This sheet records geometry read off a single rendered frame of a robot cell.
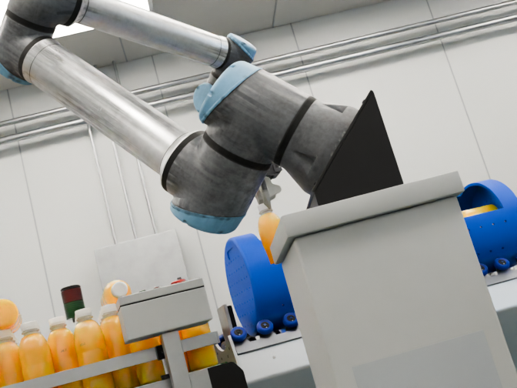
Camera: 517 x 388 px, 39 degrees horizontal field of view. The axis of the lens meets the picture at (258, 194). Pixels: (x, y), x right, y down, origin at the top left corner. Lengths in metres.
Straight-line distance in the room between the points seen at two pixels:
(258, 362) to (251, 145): 0.73
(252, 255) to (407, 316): 0.81
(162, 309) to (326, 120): 0.61
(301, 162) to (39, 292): 4.42
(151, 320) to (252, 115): 0.56
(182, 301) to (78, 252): 3.96
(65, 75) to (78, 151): 4.16
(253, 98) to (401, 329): 0.50
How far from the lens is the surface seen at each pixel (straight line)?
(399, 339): 1.26
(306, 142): 1.37
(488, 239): 2.27
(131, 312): 1.71
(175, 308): 1.72
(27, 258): 5.73
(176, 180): 1.49
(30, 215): 5.78
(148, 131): 1.55
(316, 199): 1.31
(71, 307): 2.38
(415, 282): 1.28
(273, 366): 1.96
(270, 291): 1.98
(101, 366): 1.83
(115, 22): 1.84
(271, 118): 1.39
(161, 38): 1.90
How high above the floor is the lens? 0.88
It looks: 12 degrees up
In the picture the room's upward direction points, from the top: 16 degrees counter-clockwise
